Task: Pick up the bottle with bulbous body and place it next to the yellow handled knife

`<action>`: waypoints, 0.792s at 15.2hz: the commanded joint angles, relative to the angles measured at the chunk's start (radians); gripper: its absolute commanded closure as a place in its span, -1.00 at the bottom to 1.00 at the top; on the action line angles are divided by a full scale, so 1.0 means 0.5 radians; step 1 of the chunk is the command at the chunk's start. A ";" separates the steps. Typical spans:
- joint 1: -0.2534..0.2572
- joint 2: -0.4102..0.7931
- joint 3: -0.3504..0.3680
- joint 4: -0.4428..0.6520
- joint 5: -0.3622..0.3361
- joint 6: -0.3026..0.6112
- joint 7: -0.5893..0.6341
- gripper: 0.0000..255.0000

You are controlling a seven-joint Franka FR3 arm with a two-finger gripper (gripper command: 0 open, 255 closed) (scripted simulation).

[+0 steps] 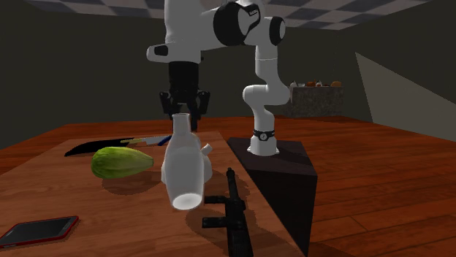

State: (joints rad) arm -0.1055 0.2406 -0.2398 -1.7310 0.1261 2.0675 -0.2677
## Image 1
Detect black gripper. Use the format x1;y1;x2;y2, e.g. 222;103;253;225
159;61;211;132

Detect white vase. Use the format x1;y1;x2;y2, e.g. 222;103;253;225
160;112;214;212

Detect green squash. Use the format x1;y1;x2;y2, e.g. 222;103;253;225
91;146;155;180

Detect black toy rifle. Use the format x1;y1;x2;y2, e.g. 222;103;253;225
201;167;255;257

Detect dark robot stand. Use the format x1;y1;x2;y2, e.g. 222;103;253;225
226;137;319;257

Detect grey stone counter with food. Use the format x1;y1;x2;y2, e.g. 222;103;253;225
283;80;346;119

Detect red-edged black phone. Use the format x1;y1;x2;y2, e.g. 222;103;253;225
0;215;80;250

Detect blue-handled knife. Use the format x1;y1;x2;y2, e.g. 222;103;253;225
120;134;173;147

